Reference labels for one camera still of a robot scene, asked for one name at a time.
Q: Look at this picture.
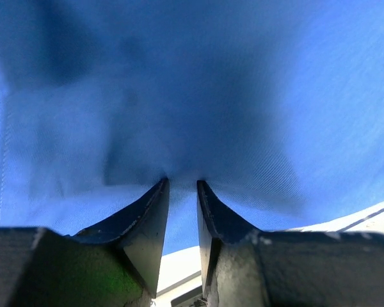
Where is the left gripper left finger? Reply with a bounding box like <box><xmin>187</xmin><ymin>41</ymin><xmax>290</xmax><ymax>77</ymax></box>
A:
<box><xmin>73</xmin><ymin>178</ymin><xmax>170</xmax><ymax>297</ymax></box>

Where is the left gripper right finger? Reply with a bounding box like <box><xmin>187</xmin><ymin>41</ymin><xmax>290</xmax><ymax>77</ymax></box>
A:
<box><xmin>196</xmin><ymin>180</ymin><xmax>262</xmax><ymax>299</ymax></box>

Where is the blue surgical drape cloth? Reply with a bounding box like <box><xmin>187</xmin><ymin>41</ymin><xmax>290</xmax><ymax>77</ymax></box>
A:
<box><xmin>0</xmin><ymin>1</ymin><xmax>384</xmax><ymax>253</ymax></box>

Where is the aluminium front rail frame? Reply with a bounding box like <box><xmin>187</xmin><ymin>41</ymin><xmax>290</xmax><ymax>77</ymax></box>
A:
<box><xmin>151</xmin><ymin>201</ymin><xmax>384</xmax><ymax>306</ymax></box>

